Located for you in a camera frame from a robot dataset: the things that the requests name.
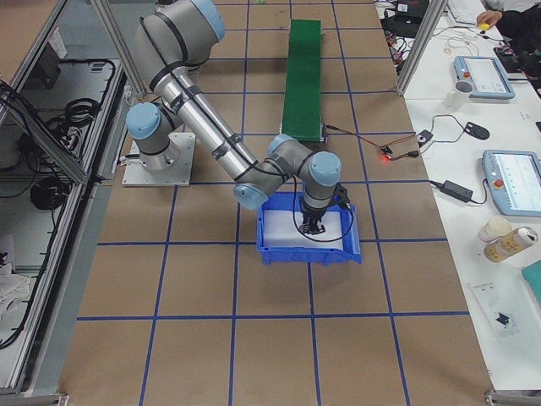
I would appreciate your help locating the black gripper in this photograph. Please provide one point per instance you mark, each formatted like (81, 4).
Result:
(310, 215)

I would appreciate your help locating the black capacitor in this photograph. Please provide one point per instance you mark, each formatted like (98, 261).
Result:
(312, 230)

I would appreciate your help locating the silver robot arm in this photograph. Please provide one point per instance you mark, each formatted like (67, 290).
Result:
(177, 37)

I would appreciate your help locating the white foam bin liner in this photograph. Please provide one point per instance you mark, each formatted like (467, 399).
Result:
(279, 231)

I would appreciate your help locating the blue plastic bin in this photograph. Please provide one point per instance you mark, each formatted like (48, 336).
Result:
(351, 250)

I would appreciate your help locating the small speed controller board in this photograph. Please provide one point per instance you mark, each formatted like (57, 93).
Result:
(385, 153)

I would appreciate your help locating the green conveyor belt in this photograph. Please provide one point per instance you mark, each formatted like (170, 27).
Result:
(301, 115)

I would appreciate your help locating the black power adapter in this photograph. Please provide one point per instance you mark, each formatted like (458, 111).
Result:
(456, 191)

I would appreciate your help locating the yellow drink can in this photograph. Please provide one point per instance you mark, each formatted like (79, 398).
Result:
(511, 244)

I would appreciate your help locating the black computer mouse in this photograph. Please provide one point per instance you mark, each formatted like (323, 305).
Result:
(476, 131)

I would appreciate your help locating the white plastic cup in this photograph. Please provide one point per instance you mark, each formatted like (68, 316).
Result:
(458, 95)

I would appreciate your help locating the lower teach pendant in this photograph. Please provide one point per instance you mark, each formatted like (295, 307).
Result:
(514, 181)

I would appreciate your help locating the teach pendant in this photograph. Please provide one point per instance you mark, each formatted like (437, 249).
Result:
(486, 75)
(514, 181)

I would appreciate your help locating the upper teach pendant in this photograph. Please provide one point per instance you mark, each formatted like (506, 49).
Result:
(486, 75)

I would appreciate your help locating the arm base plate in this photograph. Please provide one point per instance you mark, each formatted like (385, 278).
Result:
(171, 167)

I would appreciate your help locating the aluminium frame post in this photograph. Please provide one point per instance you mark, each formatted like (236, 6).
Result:
(425, 32)

